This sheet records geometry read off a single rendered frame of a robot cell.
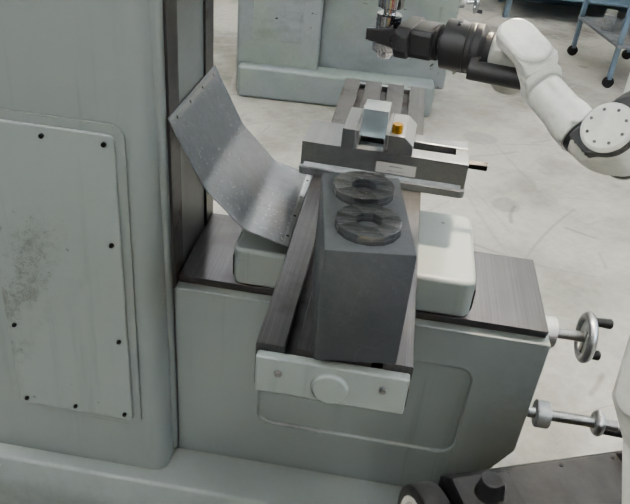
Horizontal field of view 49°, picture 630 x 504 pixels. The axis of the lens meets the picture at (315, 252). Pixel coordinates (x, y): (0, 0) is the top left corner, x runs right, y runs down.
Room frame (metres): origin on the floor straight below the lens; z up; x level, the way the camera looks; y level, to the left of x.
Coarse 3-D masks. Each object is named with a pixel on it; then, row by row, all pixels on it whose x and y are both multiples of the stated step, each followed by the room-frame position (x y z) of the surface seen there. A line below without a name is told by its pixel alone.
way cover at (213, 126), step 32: (192, 96) 1.31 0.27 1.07; (224, 96) 1.46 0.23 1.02; (192, 128) 1.24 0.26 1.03; (224, 128) 1.38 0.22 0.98; (192, 160) 1.18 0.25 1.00; (224, 160) 1.30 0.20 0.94; (256, 160) 1.41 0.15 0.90; (224, 192) 1.21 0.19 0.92; (256, 192) 1.30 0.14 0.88; (288, 192) 1.36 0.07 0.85; (256, 224) 1.19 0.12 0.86; (288, 224) 1.23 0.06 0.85
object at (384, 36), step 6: (366, 30) 1.28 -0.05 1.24; (372, 30) 1.27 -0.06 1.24; (378, 30) 1.27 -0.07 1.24; (384, 30) 1.27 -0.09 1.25; (390, 30) 1.26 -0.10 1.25; (366, 36) 1.28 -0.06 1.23; (372, 36) 1.27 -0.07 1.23; (378, 36) 1.27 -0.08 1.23; (384, 36) 1.27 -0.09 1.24; (390, 36) 1.26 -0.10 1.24; (378, 42) 1.27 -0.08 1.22; (384, 42) 1.26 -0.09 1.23; (390, 42) 1.26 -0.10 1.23
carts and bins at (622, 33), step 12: (588, 0) 5.76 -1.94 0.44; (612, 12) 5.50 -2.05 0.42; (588, 24) 5.57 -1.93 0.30; (600, 24) 5.57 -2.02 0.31; (612, 24) 5.37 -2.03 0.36; (624, 24) 5.01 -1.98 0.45; (576, 36) 5.76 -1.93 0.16; (612, 36) 5.24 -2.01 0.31; (624, 36) 5.01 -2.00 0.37; (576, 48) 5.77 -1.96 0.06; (624, 48) 5.00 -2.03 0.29; (612, 60) 5.02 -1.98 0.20; (612, 72) 5.01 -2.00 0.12; (612, 84) 5.01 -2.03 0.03
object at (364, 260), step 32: (320, 192) 0.95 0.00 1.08; (352, 192) 0.88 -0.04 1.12; (384, 192) 0.89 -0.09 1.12; (320, 224) 0.87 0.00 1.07; (352, 224) 0.79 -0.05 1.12; (384, 224) 0.80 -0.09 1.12; (320, 256) 0.80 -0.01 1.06; (352, 256) 0.75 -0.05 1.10; (384, 256) 0.75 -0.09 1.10; (416, 256) 0.75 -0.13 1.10; (320, 288) 0.75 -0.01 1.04; (352, 288) 0.75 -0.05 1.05; (384, 288) 0.75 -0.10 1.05; (320, 320) 0.74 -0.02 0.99; (352, 320) 0.75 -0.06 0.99; (384, 320) 0.75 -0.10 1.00; (320, 352) 0.75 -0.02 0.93; (352, 352) 0.75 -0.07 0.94; (384, 352) 0.75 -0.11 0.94
